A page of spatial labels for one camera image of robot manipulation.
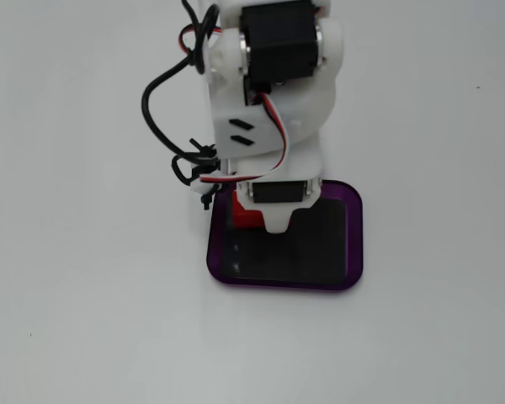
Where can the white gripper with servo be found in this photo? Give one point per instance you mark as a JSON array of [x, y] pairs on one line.
[[278, 194]]

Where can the red textured block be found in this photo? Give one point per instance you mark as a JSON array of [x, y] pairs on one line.
[[248, 214]]

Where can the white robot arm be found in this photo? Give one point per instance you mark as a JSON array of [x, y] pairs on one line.
[[278, 50]]

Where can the purple tray with black base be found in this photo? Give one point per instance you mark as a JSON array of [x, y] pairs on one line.
[[320, 244]]

